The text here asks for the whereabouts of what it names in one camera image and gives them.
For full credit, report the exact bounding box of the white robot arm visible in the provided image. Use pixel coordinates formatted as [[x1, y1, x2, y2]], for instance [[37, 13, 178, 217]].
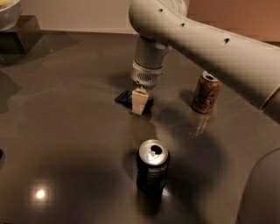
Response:
[[129, 0, 280, 122]]

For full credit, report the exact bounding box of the dark square stand block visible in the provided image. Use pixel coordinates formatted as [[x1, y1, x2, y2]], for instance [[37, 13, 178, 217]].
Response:
[[0, 16, 43, 54]]

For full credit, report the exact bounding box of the orange soda can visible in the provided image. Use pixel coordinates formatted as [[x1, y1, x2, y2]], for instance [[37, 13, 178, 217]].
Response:
[[192, 71, 222, 114]]

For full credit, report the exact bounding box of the dark blue soda can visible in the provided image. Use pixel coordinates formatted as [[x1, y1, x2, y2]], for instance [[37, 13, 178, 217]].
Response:
[[136, 139, 171, 196]]

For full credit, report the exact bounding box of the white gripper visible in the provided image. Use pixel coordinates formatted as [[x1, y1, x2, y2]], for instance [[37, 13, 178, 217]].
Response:
[[131, 61, 163, 116]]

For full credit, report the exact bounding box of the silver metal bowl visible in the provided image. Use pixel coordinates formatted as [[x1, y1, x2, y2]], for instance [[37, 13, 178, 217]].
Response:
[[0, 0, 25, 32]]

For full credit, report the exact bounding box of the dark blue rxbar wrapper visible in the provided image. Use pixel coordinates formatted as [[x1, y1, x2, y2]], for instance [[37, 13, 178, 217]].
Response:
[[115, 90, 154, 114]]

